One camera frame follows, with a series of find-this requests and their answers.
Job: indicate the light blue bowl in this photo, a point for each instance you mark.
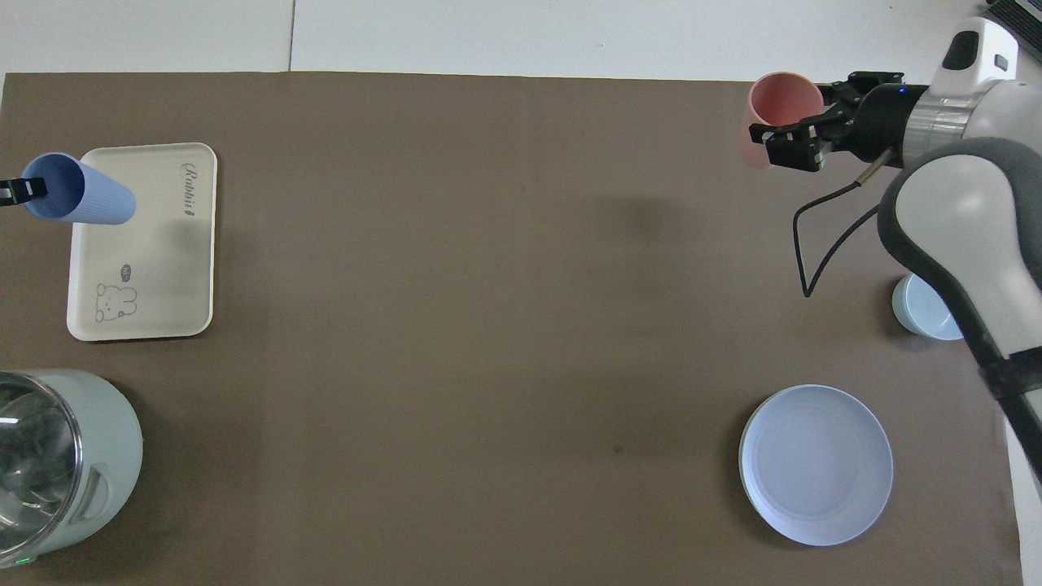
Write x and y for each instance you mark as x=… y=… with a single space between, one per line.
x=924 y=317

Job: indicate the periwinkle blue plate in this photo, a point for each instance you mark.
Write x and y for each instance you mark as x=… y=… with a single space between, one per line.
x=816 y=464

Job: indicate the pink ribbed cup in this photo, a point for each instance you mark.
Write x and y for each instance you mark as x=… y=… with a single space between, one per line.
x=785 y=99

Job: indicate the brown paper table mat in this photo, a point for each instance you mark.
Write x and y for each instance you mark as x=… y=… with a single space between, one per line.
x=488 y=285

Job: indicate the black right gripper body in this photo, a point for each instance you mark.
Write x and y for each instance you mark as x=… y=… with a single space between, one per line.
x=875 y=126

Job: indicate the dark grey ribbed device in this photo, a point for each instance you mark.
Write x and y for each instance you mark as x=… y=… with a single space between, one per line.
x=1022 y=12

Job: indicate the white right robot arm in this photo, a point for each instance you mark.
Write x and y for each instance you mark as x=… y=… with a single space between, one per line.
x=961 y=195

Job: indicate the pale green pot glass lid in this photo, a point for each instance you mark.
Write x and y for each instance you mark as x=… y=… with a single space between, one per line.
x=57 y=464

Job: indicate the cream rabbit print tray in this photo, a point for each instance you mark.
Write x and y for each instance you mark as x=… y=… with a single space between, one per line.
x=155 y=277

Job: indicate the periwinkle blue ribbed cup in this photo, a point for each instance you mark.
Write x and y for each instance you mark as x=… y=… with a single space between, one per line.
x=89 y=195

